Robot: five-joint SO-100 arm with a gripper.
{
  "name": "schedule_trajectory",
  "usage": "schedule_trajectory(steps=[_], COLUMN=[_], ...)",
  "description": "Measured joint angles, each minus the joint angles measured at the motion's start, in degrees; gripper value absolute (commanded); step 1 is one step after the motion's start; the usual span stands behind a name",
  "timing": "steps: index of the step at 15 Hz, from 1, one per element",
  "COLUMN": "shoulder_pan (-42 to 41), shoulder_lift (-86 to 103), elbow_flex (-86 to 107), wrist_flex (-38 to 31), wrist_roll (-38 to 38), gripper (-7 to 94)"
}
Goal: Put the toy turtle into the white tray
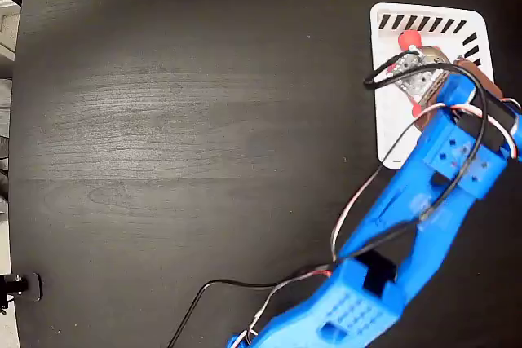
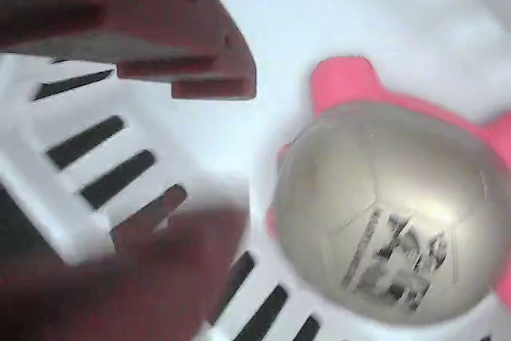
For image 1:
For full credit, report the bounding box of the white plastic basket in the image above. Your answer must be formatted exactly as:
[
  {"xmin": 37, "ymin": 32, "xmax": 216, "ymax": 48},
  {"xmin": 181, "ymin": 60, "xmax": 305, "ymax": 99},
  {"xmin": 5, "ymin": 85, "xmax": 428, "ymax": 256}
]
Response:
[{"xmin": 369, "ymin": 2, "xmax": 497, "ymax": 170}]

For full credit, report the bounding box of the red turtle toy gold shell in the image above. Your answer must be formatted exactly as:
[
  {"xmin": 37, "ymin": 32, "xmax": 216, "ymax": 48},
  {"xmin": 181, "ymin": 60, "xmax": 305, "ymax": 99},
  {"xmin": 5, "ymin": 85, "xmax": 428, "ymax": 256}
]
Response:
[{"xmin": 397, "ymin": 29, "xmax": 449, "ymax": 119}]

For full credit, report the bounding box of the white and red servo cable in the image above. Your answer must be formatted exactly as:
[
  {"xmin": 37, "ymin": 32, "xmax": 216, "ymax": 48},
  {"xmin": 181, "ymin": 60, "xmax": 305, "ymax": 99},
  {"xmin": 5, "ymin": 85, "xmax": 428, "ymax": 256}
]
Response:
[{"xmin": 244, "ymin": 97, "xmax": 522, "ymax": 345}]

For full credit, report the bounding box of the silver camera circuit board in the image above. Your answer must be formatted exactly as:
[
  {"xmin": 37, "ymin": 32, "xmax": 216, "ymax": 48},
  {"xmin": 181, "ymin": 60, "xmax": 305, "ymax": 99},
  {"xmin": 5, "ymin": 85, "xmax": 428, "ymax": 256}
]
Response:
[{"xmin": 391, "ymin": 51, "xmax": 452, "ymax": 101}]

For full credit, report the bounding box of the black camera cable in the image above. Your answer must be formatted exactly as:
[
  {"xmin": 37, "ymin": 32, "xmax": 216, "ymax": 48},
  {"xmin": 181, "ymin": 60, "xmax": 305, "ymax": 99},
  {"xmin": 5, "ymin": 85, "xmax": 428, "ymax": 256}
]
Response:
[{"xmin": 166, "ymin": 50, "xmax": 489, "ymax": 348}]

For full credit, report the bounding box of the black table clamp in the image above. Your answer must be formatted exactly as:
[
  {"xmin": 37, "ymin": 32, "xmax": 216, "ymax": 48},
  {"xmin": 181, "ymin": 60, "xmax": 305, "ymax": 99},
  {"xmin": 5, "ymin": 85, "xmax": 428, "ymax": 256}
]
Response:
[{"xmin": 0, "ymin": 272, "xmax": 44, "ymax": 304}]

